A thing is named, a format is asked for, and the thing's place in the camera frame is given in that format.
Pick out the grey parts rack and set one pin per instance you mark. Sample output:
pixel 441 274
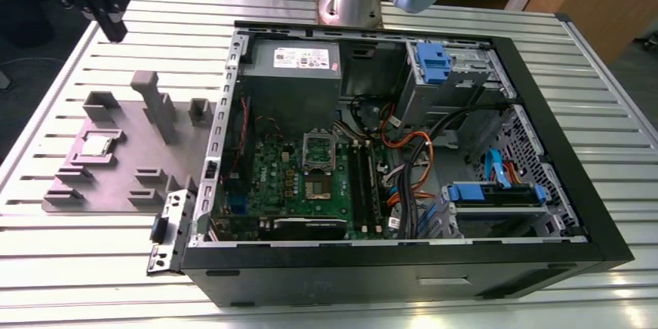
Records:
pixel 129 152

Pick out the silver metal disk bay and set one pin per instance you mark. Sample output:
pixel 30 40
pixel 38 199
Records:
pixel 504 211

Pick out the silver CPU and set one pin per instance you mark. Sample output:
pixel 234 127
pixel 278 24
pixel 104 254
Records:
pixel 97 146

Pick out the hard disk in blue carrier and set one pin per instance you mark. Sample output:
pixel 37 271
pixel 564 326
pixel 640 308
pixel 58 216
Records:
pixel 468 193

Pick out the black PC case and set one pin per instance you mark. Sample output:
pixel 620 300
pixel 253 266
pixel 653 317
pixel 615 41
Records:
pixel 360 279

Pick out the blue drive carrier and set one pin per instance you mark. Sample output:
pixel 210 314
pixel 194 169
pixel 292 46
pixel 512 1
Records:
pixel 435 63

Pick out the grey power supply unit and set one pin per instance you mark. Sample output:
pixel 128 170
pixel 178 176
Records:
pixel 288 90

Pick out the silver metal drive cage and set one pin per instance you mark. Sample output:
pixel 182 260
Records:
pixel 422 101

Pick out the green motherboard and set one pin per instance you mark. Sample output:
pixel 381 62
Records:
pixel 273 190

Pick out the silver expansion card bracket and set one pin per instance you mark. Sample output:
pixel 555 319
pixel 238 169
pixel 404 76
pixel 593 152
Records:
pixel 176 205

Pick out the black graphics card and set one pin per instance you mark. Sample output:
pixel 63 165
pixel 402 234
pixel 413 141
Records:
pixel 309 229

